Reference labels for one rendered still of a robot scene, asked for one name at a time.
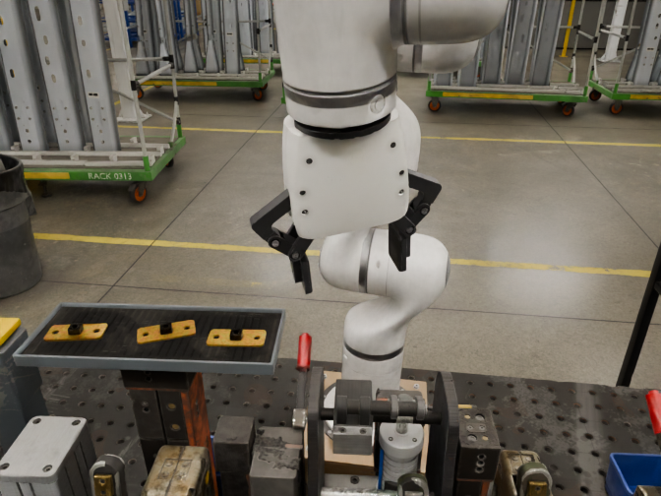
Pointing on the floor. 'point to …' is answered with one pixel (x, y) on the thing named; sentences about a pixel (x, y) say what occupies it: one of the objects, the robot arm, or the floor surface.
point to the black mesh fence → (641, 323)
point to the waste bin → (16, 230)
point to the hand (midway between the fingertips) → (351, 266)
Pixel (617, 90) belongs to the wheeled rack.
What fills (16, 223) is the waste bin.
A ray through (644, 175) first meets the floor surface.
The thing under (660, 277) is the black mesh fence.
